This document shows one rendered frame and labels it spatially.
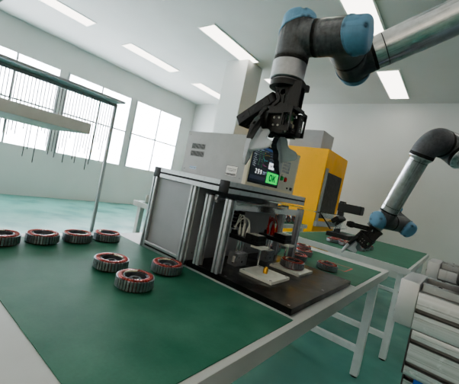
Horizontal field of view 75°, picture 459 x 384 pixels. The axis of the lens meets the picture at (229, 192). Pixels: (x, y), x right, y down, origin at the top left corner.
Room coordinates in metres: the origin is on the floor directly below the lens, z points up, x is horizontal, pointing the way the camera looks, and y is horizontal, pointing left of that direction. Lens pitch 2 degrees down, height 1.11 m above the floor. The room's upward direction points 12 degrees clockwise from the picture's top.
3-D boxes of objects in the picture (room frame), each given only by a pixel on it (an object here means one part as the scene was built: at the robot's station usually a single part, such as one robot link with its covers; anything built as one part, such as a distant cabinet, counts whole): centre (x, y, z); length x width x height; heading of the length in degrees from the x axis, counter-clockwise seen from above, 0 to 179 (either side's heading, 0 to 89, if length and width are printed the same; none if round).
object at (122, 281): (0.87, 0.22, 0.77); 0.11 x 0.11 x 0.04
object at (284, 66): (0.67, -0.08, 1.37); 0.08 x 0.08 x 0.05
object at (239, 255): (1.28, -0.09, 0.80); 0.08 x 0.05 x 0.06; 142
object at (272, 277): (1.19, -0.21, 0.78); 0.15 x 0.15 x 0.01; 52
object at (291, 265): (1.38, -0.36, 0.80); 0.11 x 0.11 x 0.04
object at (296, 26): (0.67, -0.08, 1.45); 0.09 x 0.08 x 0.11; 58
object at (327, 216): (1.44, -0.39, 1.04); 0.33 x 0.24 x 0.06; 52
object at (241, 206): (1.35, -0.20, 1.03); 0.62 x 0.01 x 0.03; 142
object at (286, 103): (0.67, -0.08, 1.29); 0.09 x 0.08 x 0.12; 51
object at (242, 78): (5.55, 0.20, 1.65); 0.50 x 0.45 x 3.30; 52
